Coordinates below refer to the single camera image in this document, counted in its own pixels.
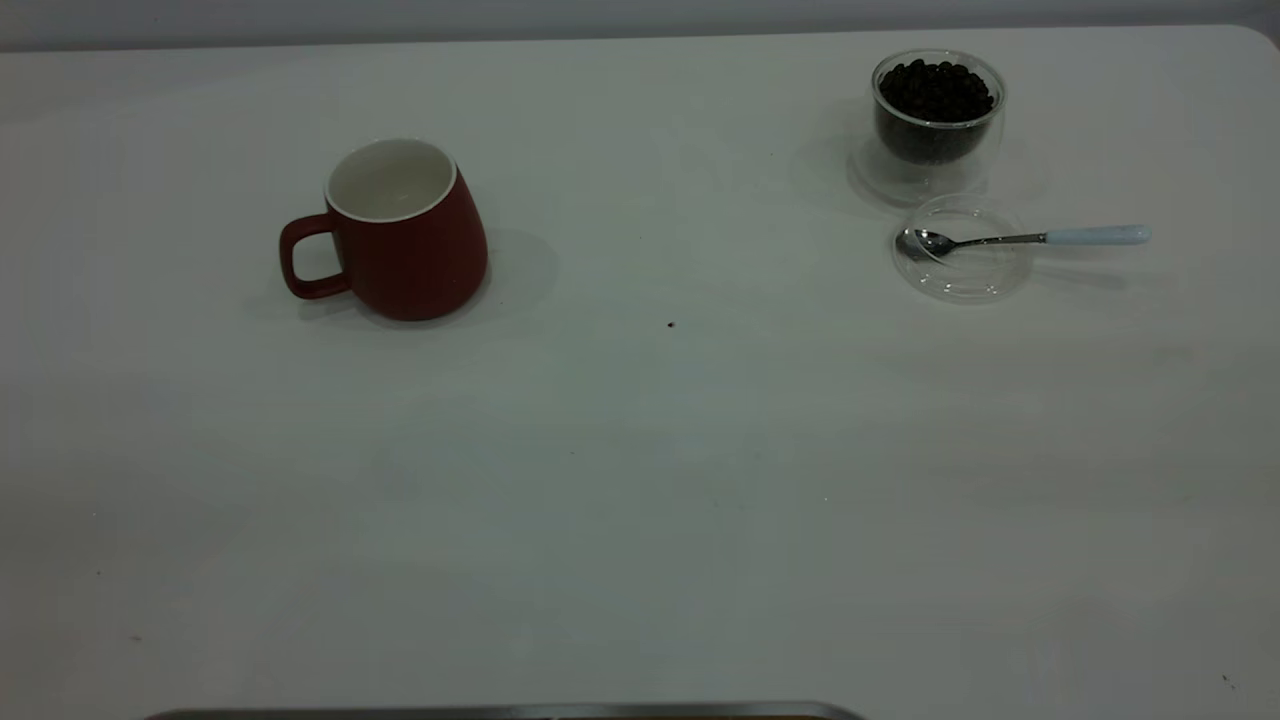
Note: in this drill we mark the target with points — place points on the red ceramic mug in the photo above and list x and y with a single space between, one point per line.
420 260

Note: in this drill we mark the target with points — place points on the glass jar of coffee beans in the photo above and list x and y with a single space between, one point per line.
935 110

